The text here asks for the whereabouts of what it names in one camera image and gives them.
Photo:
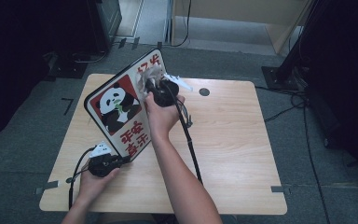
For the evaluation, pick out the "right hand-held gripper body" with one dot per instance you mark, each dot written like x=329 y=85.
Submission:
x=166 y=93

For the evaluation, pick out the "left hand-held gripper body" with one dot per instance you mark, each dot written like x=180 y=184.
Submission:
x=102 y=165

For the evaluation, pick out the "grey wiping cloth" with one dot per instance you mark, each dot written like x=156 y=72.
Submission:
x=147 y=74

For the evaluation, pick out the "panda picture sign board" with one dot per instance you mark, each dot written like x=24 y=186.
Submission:
x=118 y=109

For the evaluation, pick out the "person's left hand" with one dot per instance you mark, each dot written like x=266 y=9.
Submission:
x=94 y=186

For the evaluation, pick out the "person's right hand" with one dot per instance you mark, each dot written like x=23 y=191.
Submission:
x=161 y=119

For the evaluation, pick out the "dark round table grommet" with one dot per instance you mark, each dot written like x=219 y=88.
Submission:
x=204 y=91

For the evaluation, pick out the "grey tape strip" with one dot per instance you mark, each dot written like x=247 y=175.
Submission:
x=281 y=189
x=46 y=187

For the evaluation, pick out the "black cabinet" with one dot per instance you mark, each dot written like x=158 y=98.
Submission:
x=105 y=25

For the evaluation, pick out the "light wooden furniture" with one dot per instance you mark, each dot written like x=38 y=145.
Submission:
x=242 y=12

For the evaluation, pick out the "black metal stand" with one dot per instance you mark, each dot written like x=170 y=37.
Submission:
x=287 y=68

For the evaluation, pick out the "dark curtain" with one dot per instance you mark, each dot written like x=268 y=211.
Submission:
x=18 y=56

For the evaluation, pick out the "black floor base plate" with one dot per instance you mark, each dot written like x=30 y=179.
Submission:
x=66 y=67

